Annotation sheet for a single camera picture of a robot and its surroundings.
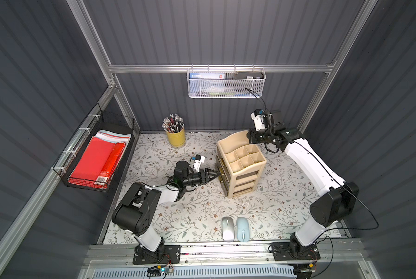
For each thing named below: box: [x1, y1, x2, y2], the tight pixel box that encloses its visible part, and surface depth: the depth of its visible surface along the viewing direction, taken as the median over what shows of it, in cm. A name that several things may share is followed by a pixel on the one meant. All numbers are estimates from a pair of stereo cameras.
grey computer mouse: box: [221, 216, 236, 243], surface depth 82 cm
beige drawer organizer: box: [215, 130, 267, 199], surface depth 79 cm
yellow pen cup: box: [166, 127, 186, 149], surface depth 105 cm
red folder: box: [67, 136, 127, 190], surface depth 71 cm
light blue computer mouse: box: [236, 216, 250, 243], surface depth 79 cm
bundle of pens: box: [161, 113, 185, 134], surface depth 102 cm
